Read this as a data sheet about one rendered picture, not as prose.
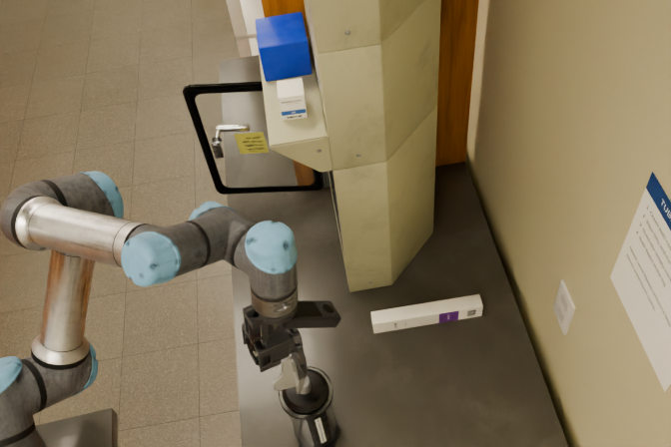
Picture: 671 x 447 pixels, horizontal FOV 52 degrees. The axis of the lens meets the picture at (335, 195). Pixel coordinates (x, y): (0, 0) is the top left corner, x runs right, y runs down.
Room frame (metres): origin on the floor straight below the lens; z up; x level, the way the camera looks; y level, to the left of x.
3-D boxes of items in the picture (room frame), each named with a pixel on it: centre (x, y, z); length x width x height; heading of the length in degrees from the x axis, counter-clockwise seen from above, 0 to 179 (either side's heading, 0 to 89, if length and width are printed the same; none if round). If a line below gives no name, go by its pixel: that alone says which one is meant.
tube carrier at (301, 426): (0.59, 0.11, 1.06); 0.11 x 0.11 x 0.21
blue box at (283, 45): (1.17, 0.06, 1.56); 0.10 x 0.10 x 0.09; 2
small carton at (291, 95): (1.03, 0.06, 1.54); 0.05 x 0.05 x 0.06; 0
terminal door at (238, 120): (1.27, 0.18, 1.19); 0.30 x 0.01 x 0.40; 82
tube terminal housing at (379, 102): (1.10, -0.12, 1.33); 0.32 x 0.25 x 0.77; 2
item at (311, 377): (0.59, 0.11, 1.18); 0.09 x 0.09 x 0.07
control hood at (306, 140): (1.10, 0.06, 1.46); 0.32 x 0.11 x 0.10; 2
